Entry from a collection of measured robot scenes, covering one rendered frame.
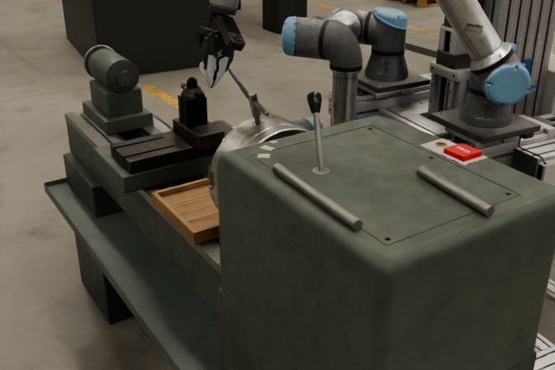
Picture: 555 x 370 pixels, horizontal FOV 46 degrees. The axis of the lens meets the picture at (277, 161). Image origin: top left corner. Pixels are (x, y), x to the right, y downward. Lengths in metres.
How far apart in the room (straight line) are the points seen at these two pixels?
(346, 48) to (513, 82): 0.46
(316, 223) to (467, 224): 0.27
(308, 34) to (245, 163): 0.62
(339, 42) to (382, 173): 0.61
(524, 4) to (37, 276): 2.52
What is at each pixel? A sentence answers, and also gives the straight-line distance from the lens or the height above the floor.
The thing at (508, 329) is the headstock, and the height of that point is 0.98.
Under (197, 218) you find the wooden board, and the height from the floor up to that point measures 0.89.
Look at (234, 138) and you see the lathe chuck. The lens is 1.66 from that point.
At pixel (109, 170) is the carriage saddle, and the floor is 0.90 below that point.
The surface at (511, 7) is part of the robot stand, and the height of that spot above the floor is 1.45.
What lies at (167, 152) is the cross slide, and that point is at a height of 0.97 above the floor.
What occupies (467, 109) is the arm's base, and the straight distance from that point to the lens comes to 1.96.
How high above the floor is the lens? 1.83
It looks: 24 degrees down
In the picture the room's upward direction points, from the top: straight up
